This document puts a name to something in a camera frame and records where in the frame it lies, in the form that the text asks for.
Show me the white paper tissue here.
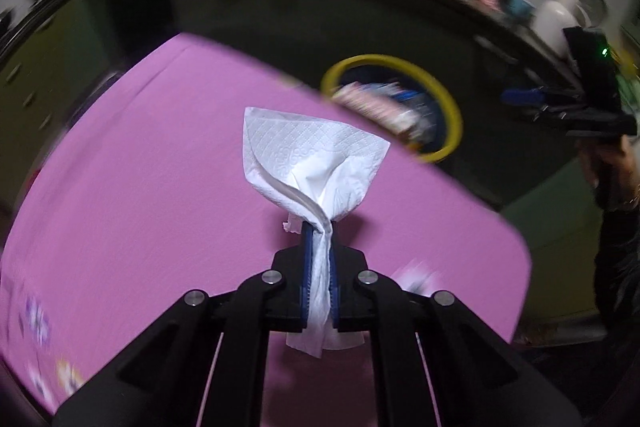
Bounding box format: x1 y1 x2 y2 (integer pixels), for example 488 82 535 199
243 107 390 358

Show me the red milk carton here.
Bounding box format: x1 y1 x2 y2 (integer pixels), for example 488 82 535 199
331 82 421 135

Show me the yellow rimmed trash bin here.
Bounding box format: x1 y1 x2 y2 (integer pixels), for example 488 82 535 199
320 54 463 162

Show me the person right hand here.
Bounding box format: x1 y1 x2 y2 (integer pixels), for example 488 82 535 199
577 135 639 211

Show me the pink floral tablecloth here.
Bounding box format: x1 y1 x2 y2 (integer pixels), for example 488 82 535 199
1 35 530 412

